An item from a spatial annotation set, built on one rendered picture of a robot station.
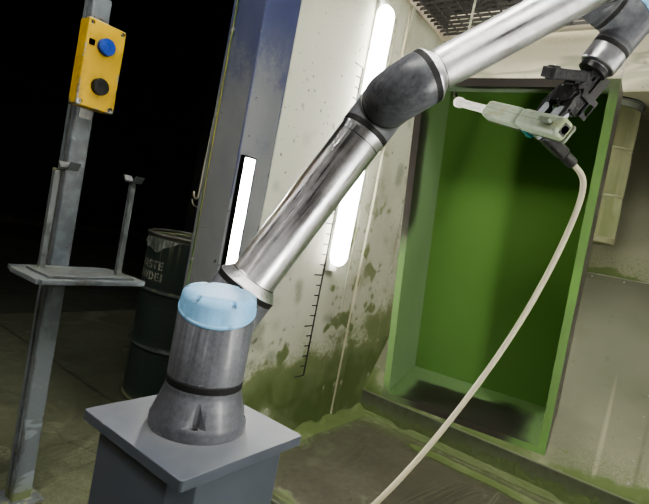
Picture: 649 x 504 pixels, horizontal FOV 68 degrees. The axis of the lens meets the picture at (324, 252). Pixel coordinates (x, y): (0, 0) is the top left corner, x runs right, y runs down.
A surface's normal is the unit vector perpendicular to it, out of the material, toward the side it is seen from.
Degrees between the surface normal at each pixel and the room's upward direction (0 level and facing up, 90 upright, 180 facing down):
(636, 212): 90
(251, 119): 90
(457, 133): 102
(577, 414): 57
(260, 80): 90
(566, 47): 90
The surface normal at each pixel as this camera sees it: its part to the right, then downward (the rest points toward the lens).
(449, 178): -0.53, 0.15
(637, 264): -0.58, -0.07
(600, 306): -0.39, -0.59
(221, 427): 0.64, -0.18
